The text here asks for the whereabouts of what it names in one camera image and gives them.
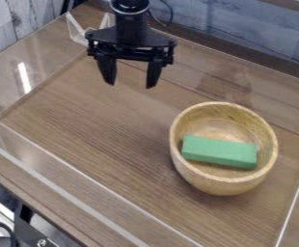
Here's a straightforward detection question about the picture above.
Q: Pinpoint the clear acrylic corner bracket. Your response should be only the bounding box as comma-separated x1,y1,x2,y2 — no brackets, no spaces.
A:
65,13,115,46

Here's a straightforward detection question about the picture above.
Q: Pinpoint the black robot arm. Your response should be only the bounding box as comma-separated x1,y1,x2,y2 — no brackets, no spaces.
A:
86,0,176,89

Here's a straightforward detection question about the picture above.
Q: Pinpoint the black table frame bracket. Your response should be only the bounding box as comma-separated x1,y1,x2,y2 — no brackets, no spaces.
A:
15,204,59,247

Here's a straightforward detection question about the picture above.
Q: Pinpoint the round wooden bowl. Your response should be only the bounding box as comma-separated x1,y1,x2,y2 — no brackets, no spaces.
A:
168,101,279,196

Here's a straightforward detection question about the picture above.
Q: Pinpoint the green rectangular stick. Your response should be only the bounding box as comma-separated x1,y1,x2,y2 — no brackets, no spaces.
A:
182,135,258,170

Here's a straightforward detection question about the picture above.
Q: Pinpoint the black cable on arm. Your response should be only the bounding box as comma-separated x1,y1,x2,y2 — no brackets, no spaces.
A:
148,0,175,28

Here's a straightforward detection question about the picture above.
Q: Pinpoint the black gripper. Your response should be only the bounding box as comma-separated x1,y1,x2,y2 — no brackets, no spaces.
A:
86,13,176,89

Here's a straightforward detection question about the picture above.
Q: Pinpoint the clear acrylic tray wall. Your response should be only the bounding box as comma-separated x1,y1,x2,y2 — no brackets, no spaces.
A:
0,123,202,247

